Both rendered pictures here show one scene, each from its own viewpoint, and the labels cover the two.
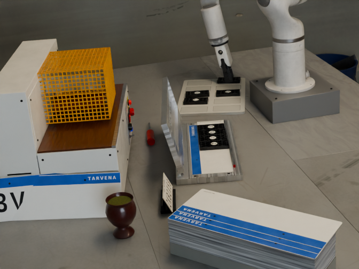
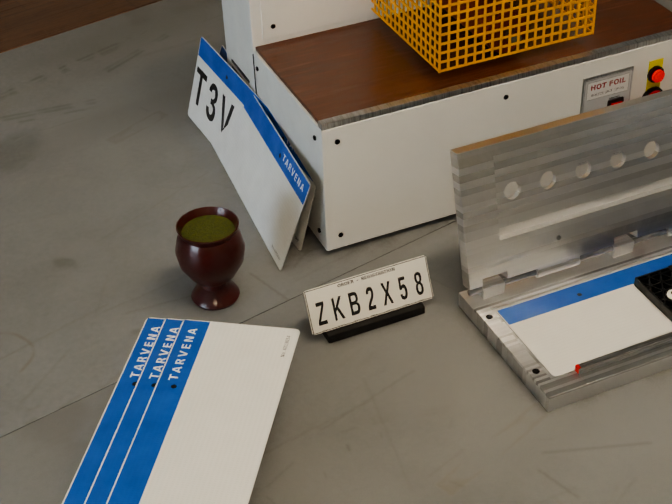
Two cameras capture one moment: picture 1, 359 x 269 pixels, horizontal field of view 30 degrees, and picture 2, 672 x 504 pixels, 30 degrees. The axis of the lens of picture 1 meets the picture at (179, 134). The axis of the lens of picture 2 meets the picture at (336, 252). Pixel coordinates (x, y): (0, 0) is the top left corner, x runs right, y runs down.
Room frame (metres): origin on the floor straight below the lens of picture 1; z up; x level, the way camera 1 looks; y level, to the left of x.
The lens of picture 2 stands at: (1.25, -1.00, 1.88)
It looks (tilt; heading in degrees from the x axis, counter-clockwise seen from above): 37 degrees down; 66
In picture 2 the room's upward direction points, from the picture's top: 2 degrees counter-clockwise
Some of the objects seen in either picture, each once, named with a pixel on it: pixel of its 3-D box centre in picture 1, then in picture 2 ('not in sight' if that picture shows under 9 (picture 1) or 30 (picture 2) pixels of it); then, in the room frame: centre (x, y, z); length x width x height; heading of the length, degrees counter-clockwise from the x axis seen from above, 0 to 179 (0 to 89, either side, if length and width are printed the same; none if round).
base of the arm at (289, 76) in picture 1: (289, 62); not in sight; (2.43, -0.44, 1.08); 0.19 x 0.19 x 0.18
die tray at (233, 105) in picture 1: (212, 95); not in sight; (2.61, -0.15, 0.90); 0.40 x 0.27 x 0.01; 173
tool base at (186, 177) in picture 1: (205, 148); (660, 290); (2.07, -0.09, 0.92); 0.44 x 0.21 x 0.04; 179
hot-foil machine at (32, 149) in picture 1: (65, 106); (508, 1); (2.13, 0.38, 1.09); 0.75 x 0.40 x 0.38; 179
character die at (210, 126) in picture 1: (211, 128); not in sight; (2.22, -0.12, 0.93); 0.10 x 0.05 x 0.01; 89
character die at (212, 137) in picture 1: (212, 139); not in sight; (2.12, -0.11, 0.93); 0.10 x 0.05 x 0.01; 89
